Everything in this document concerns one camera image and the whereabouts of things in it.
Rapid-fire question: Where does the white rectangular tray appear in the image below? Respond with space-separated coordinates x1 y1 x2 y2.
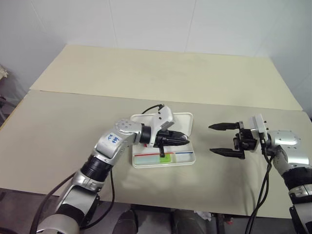
130 112 197 168

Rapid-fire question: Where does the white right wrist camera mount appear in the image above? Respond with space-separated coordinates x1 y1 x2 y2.
248 113 269 141

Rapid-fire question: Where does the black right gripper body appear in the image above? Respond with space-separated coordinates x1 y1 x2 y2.
233 120 258 160

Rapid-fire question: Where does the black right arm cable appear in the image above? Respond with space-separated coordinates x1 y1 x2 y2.
245 138 273 234

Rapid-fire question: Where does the green rectangular eraser stick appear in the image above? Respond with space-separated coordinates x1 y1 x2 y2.
135 155 176 164

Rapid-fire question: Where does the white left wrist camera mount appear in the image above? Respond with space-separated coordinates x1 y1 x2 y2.
149 105 176 149

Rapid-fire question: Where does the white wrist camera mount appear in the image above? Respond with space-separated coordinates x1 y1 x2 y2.
149 105 176 149
248 113 269 141

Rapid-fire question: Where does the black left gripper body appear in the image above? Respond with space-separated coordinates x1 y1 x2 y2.
155 130 172 157

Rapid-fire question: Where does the dark rounded shape under table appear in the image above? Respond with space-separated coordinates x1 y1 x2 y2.
117 209 137 234
170 211 215 234

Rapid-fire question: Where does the white crumpled paper scrap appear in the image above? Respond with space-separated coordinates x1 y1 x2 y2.
195 211 212 220

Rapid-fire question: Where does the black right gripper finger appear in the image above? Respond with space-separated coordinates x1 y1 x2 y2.
208 122 241 131
209 147 245 159

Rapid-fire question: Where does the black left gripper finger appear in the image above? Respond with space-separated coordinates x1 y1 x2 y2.
169 131 189 141
168 139 191 146

